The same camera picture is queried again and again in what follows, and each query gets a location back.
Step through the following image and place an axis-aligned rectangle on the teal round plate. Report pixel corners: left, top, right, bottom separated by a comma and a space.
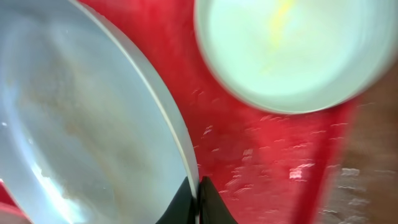
1, 0, 199, 224
193, 0, 397, 114

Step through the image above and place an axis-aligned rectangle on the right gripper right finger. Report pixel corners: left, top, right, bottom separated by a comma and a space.
199, 177, 238, 224

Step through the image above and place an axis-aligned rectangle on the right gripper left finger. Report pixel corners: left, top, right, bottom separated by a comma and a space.
156, 177, 196, 224

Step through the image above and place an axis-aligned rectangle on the red plastic tray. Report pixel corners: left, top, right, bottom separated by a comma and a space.
0, 0, 361, 224

